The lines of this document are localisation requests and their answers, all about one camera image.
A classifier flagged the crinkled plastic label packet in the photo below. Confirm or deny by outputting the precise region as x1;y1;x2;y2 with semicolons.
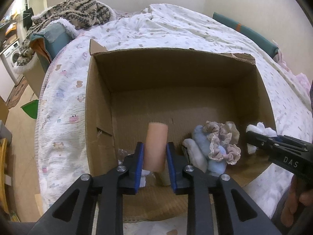
117;149;151;191

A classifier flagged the light blue plush fish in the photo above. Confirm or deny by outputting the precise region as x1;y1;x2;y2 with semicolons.
181;125;227;177

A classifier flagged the tan foam cylinder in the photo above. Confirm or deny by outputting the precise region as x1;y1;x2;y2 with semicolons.
143;123;168;172

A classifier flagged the white cloth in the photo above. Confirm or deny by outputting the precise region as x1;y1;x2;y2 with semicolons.
246;122;277;155

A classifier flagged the beige lace scrunchie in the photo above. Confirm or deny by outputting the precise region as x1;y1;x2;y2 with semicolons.
203;121;241;165

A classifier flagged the person right hand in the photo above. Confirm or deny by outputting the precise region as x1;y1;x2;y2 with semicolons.
281;175;312;228

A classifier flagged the white patterned bed quilt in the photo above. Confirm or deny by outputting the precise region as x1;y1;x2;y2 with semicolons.
35;3;313;235

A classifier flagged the brown cardboard box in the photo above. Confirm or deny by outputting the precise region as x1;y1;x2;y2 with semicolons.
84;38;278;223

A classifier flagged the green dustpan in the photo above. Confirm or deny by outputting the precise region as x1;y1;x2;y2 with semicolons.
21;100;39;119

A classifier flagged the teal headboard cushion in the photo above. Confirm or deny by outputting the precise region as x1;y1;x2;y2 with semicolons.
213;12;279;58

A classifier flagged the teal fleece cushion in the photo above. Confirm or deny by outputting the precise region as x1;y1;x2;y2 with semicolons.
29;18;79;72

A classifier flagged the white washing machine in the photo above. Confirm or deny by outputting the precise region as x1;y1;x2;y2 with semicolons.
1;39;23;85

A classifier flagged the patterned knit blanket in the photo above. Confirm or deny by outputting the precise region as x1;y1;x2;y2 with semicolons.
13;0;116;74

